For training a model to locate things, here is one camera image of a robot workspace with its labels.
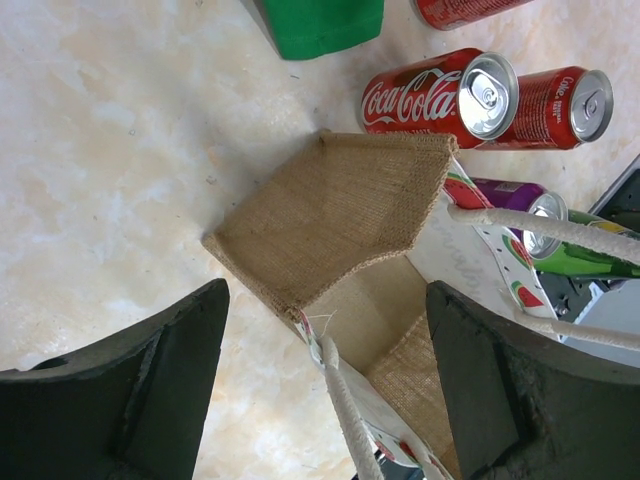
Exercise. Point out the red cola can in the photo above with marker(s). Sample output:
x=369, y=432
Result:
x=468, y=93
x=447, y=15
x=559, y=109

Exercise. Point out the green t-shirt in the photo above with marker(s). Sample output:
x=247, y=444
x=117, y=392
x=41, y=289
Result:
x=307, y=29

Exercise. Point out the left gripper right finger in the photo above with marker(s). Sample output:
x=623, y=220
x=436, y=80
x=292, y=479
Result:
x=523, y=406

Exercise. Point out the watermelon print canvas bag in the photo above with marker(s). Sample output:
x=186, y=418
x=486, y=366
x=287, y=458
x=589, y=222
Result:
x=341, y=244

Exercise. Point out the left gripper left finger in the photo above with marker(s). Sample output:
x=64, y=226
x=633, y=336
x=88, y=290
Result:
x=129, y=406

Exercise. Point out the purple soda can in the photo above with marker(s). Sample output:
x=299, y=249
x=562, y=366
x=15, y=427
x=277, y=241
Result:
x=531, y=198

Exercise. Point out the green glass bottle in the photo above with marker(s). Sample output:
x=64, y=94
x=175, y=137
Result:
x=578, y=262

